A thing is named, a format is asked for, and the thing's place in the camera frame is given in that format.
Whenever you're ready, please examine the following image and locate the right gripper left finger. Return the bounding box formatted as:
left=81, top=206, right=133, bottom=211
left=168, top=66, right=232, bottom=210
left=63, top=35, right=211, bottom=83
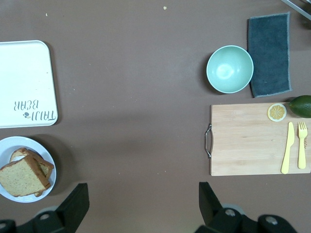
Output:
left=0, top=183, right=90, bottom=233

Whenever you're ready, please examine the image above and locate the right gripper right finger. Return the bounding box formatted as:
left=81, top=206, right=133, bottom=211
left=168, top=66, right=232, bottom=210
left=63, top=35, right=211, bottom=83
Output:
left=194, top=181, right=298, bottom=233

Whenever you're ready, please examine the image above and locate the bread slice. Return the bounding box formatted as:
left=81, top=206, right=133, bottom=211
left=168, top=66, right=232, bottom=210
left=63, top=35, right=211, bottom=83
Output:
left=9, top=147, right=54, bottom=180

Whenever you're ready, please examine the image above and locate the bread slice sandwich lid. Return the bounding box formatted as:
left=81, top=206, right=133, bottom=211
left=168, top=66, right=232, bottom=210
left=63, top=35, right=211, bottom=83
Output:
left=0, top=154, right=52, bottom=198

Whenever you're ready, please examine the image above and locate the pale round plate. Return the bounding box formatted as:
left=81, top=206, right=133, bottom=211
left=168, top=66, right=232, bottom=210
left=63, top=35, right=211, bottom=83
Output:
left=0, top=136, right=57, bottom=203

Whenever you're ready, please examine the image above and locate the wooden cutting board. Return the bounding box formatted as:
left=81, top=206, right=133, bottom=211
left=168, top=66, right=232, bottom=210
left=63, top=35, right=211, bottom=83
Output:
left=204, top=102, right=311, bottom=177

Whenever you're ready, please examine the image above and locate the yellow plastic knife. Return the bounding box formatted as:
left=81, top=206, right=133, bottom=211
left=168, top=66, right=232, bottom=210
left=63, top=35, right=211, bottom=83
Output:
left=281, top=121, right=295, bottom=175

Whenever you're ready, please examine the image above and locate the yellow plastic fork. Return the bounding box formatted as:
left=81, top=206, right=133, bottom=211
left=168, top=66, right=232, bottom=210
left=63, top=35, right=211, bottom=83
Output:
left=297, top=121, right=309, bottom=169

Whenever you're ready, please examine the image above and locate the lemon slice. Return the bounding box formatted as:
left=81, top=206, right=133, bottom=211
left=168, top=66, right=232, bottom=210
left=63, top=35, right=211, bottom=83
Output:
left=267, top=103, right=287, bottom=122

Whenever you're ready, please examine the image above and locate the cream bear print tray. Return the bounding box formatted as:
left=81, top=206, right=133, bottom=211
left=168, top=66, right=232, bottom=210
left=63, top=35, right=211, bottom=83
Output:
left=0, top=40, right=59, bottom=129

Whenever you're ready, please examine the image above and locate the green avocado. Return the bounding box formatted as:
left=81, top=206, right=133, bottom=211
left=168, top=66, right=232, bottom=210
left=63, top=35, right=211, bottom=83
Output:
left=288, top=95, right=311, bottom=118

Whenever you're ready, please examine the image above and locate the mint green bowl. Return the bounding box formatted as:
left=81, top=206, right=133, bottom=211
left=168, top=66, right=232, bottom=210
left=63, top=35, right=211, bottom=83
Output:
left=206, top=45, right=254, bottom=94

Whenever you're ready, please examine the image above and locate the dark grey cloth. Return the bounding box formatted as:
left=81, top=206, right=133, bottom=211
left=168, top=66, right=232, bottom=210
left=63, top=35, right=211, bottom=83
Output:
left=247, top=11, right=293, bottom=99

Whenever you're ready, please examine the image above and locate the metal wire rack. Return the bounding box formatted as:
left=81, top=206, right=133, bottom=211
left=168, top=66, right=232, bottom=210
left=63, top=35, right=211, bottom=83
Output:
left=281, top=0, right=311, bottom=22

